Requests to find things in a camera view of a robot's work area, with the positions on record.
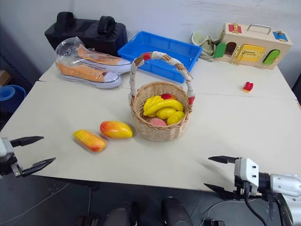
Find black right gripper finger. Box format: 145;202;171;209
203;183;236;201
208;155;236;164

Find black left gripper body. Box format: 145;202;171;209
0;154;24;177

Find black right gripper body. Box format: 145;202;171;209
234;175;251;200

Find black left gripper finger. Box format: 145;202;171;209
9;136;45;148
21;157;56;178

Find elongated mango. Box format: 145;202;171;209
72;129;107;153

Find pink toy fruit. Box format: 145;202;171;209
150;118;168;127

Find dark rounded shape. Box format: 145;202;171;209
161;196;194;226
106;201;140;226

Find brown cardboard box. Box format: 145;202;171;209
0;70;13;87

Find yellow toy lemon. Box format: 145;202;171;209
156;107;177;120

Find red yellow toy brick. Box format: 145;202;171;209
242;81;255;93

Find orange yellow toy mango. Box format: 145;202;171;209
99;121;134;139

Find yellow toy banana bunch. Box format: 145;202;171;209
143;95;184;116

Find orange canvas sneaker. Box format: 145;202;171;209
76;44;131;74
56;60;122;89

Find orange sneakers in plastic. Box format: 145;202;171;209
55;37;131;89

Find green cloth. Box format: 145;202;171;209
191;30;225;63

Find wooden lock box toy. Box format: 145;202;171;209
214;22;293;70

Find black fabric bag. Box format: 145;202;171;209
44;11;128;57

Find blue plastic bin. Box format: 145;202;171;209
117;31;203;84

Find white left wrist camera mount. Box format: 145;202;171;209
0;137;15;163

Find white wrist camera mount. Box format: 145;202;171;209
0;137;15;163
234;157;260;196

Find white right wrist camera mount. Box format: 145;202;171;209
234;157;260;196

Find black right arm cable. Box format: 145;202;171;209
244;182;268;226

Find white floor cable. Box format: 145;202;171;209
0;183;71;225

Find wicker basket with handle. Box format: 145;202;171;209
128;51;197;142

